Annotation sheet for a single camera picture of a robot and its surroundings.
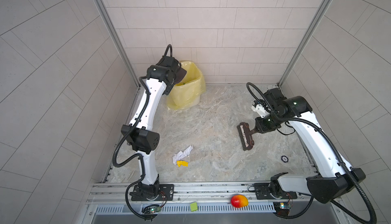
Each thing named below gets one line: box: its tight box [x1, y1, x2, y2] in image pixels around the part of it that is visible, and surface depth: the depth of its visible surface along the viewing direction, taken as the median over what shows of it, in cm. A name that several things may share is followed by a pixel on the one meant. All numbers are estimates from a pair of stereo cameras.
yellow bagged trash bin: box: [166, 60, 207, 110], surface depth 93 cm
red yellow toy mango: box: [230, 194, 249, 209], surface depth 68 cm
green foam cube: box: [189, 202, 199, 212], surface depth 68 cm
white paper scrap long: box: [178, 145, 194, 160], surface depth 85 cm
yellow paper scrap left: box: [176, 160, 189, 167], surface depth 80 cm
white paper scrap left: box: [172, 150, 183, 165], surface depth 82 cm
